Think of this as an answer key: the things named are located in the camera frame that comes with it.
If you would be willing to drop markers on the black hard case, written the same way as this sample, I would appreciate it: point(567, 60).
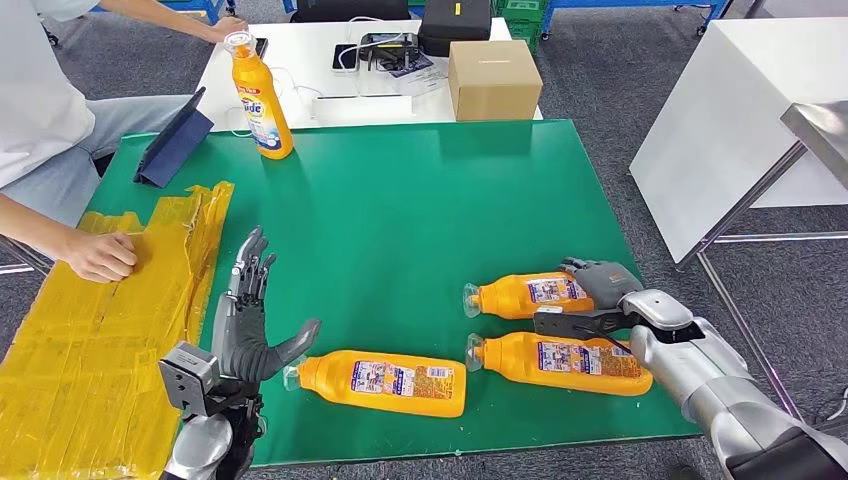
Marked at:
point(456, 26)

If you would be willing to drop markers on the stainless steel table top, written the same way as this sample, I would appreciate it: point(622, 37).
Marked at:
point(821, 139)

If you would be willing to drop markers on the person's left hand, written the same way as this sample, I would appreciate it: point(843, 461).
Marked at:
point(228, 28)

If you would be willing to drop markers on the person's left forearm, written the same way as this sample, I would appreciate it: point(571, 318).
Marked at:
point(159, 10)

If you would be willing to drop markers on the person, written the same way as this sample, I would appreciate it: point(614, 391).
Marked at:
point(33, 89)

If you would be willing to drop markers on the person's right forearm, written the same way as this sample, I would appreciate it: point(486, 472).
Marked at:
point(33, 222)

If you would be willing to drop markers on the green table mat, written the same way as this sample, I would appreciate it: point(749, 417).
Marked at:
point(397, 212)

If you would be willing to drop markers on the black phone with round camera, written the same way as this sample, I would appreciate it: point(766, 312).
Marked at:
point(262, 48)

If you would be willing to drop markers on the printed blue leaflet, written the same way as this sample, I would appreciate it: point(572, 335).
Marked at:
point(409, 65)

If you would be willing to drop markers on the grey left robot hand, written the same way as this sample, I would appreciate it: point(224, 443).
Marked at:
point(245, 338)

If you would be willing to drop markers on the brown cardboard box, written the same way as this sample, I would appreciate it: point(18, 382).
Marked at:
point(494, 79)

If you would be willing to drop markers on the metal table frame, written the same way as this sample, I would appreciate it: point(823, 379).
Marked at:
point(782, 236)

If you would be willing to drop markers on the white side table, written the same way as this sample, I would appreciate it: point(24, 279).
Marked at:
point(715, 136)

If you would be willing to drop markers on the yellow taped cardboard sheet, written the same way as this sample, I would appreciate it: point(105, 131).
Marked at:
point(99, 358)

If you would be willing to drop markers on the person's hand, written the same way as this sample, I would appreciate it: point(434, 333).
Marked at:
point(228, 28)
point(99, 257)

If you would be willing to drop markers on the green plastic crate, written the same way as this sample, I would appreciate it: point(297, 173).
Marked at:
point(522, 20)

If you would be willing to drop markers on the person's right hand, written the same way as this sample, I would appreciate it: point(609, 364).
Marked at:
point(99, 257)

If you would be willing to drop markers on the blue metal cart frame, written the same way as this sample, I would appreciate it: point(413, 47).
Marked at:
point(212, 5)
point(629, 3)

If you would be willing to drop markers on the tablet in blue case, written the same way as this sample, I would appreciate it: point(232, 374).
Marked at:
point(173, 144)

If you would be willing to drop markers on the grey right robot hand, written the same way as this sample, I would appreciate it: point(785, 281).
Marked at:
point(609, 281)

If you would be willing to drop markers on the orange detergent bottle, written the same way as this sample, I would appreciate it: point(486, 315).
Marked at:
point(563, 361)
point(391, 383)
point(510, 297)
point(262, 99)

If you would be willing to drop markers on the black handheld device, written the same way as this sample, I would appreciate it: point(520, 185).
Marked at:
point(389, 46)

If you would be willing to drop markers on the white desk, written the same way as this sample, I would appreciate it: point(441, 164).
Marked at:
point(311, 60)

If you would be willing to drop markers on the flat white box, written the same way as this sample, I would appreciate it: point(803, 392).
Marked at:
point(362, 110)

